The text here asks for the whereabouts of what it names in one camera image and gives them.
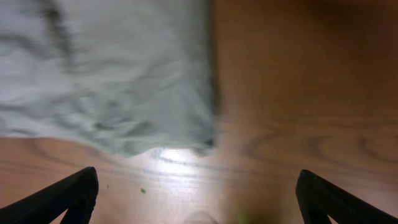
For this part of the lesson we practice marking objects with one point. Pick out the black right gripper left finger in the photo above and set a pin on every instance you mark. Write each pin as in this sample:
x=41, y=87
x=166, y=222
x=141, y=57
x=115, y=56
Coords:
x=75, y=196

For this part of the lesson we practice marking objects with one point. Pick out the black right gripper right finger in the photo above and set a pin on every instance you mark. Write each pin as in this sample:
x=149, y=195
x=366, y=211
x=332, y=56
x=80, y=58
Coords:
x=320, y=201

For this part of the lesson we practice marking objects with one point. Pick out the khaki green shorts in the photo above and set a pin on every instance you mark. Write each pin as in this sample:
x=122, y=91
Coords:
x=124, y=76

